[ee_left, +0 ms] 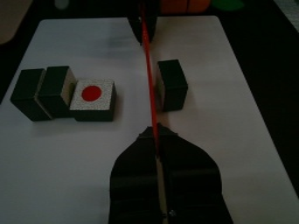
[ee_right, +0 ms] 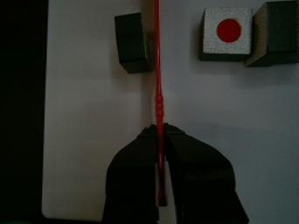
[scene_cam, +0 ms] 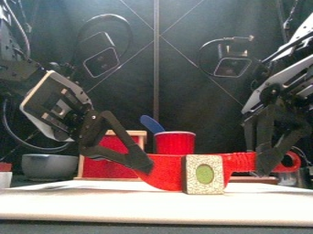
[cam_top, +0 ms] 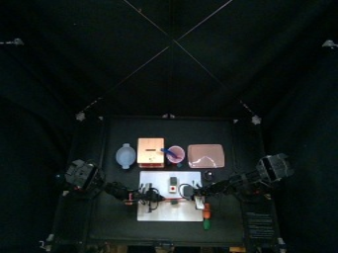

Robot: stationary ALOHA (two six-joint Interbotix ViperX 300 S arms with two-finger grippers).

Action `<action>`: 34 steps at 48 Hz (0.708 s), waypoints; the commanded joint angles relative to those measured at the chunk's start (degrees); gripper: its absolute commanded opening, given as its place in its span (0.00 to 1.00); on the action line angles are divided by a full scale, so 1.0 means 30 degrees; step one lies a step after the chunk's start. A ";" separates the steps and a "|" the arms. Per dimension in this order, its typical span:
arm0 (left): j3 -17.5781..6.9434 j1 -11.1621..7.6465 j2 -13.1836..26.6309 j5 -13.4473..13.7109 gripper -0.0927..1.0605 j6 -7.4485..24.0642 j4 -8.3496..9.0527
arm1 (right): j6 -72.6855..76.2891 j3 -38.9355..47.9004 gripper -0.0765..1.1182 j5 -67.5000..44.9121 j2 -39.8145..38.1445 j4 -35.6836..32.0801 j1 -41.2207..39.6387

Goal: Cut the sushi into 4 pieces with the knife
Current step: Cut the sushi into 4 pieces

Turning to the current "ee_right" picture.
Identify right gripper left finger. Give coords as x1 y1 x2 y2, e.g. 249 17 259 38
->
101 123 161 224

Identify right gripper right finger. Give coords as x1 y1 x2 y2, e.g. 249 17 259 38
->
163 122 249 224

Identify red toy knife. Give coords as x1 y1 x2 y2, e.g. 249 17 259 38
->
152 0 169 207

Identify dark green toy sushi piece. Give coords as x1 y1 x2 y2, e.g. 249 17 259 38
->
199 6 255 63
244 0 299 68
113 11 152 74

